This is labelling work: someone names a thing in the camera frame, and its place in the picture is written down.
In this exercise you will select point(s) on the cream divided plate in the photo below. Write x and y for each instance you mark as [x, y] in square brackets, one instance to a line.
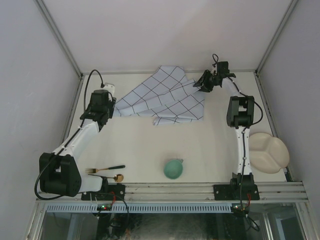
[267, 153]

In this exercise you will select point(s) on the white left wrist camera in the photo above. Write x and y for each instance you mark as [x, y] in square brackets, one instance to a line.
[110, 88]

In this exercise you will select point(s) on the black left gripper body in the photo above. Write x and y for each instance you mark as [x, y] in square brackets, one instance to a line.
[109, 107]

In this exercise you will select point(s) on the blue slotted cable duct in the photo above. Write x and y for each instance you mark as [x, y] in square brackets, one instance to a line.
[139, 208]

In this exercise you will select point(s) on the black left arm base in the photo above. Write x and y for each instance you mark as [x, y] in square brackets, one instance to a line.
[107, 193]

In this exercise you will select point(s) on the aluminium enclosure frame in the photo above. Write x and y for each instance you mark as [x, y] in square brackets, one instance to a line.
[127, 40]

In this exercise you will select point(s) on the white black-grid tablecloth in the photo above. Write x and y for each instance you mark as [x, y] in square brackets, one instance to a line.
[167, 95]

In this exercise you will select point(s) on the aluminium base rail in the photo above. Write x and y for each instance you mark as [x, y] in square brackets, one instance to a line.
[269, 192]

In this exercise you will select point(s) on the gold spoon green handle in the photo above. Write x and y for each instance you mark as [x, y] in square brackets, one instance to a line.
[118, 178]

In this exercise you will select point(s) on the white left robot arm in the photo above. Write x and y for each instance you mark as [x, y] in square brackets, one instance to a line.
[58, 171]

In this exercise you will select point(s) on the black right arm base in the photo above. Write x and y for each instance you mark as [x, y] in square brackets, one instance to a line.
[226, 192]

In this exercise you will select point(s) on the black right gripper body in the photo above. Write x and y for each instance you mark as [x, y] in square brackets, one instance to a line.
[212, 80]

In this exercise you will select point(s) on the gold fork green handle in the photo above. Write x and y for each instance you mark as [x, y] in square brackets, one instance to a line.
[96, 170]

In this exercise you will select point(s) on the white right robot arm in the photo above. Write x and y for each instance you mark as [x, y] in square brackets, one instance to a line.
[239, 116]

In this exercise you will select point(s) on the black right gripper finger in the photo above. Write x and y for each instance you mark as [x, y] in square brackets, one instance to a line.
[206, 88]
[205, 80]

